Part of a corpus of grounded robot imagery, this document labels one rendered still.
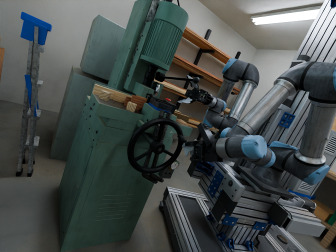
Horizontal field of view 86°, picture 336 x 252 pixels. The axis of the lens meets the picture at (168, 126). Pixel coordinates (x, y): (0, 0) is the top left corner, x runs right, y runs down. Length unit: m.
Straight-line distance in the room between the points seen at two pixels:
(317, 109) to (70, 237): 1.37
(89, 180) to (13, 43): 2.60
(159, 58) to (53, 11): 2.45
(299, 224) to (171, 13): 1.24
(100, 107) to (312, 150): 0.95
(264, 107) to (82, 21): 2.91
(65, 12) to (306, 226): 3.39
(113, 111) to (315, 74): 0.84
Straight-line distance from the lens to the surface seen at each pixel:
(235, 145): 0.63
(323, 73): 0.87
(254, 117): 0.81
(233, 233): 1.57
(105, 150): 0.97
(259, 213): 1.20
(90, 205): 1.17
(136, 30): 1.25
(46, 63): 3.30
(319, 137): 0.96
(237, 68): 1.31
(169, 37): 1.04
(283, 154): 1.08
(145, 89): 1.04
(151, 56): 1.02
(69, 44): 3.28
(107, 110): 0.89
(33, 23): 1.56
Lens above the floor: 1.09
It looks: 12 degrees down
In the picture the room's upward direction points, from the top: 23 degrees clockwise
